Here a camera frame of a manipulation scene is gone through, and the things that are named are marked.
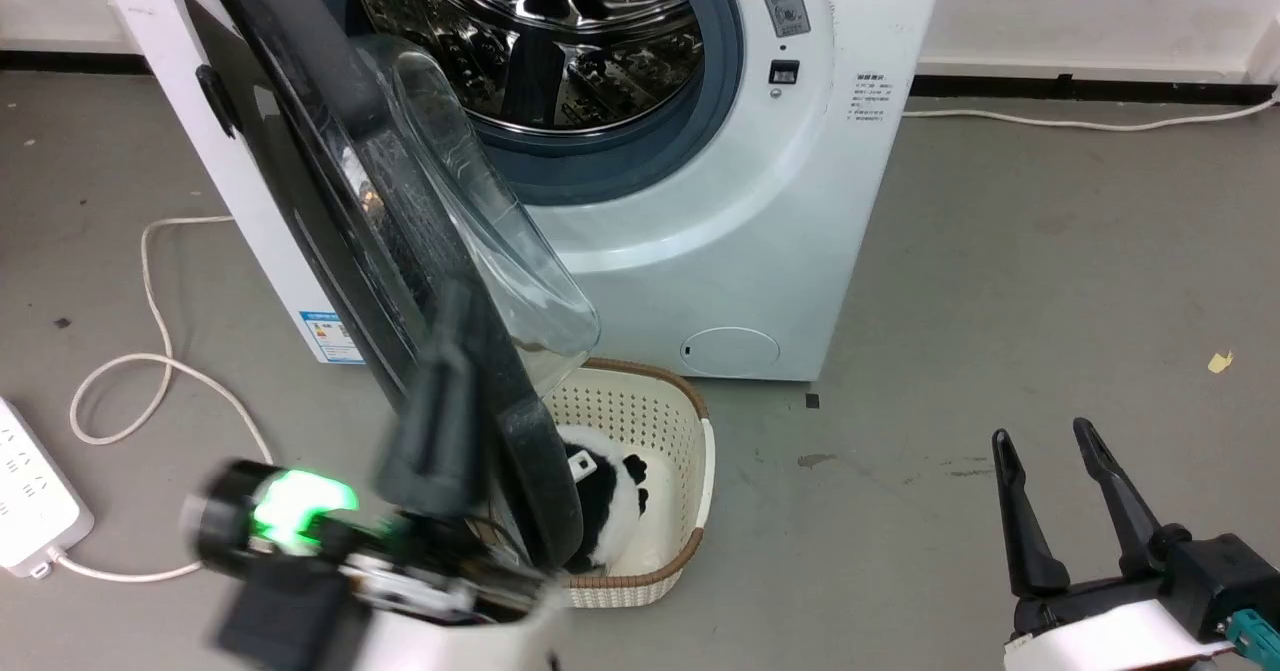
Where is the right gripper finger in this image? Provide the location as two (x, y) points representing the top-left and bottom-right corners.
(991, 428), (1072, 599)
(1072, 417), (1193, 580)

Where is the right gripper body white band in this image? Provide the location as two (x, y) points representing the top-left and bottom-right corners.
(1003, 527), (1280, 671)

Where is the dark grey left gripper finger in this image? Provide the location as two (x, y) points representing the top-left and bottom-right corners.
(373, 279), (493, 524)

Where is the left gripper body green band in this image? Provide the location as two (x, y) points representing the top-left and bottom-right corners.
(183, 459), (549, 664)

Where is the black washing machine door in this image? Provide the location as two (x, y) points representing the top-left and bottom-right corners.
(155, 0), (603, 574)

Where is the white front-load washing machine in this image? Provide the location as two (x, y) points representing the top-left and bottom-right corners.
(88, 0), (951, 384)

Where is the grey-blue rubber door gasket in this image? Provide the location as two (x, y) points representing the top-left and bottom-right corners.
(310, 0), (746, 207)

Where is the blue energy label sticker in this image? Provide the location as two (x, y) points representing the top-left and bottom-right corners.
(298, 308), (366, 365)

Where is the black and white panda plush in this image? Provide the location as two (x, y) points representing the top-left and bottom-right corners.
(555, 423), (651, 574)

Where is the white laundry basket brown rim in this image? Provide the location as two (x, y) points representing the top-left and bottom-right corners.
(470, 356), (717, 609)

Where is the white power strip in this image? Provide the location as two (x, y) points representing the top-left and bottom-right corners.
(0, 396), (96, 580)

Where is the round white filter cover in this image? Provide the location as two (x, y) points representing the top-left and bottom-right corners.
(682, 327), (781, 376)

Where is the stainless steel washer drum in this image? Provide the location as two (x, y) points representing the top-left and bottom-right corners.
(355, 0), (706, 137)

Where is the white power strip cable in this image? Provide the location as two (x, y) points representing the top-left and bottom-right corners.
(45, 214), (276, 584)

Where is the long white floor cable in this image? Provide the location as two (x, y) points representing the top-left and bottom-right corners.
(903, 91), (1280, 134)

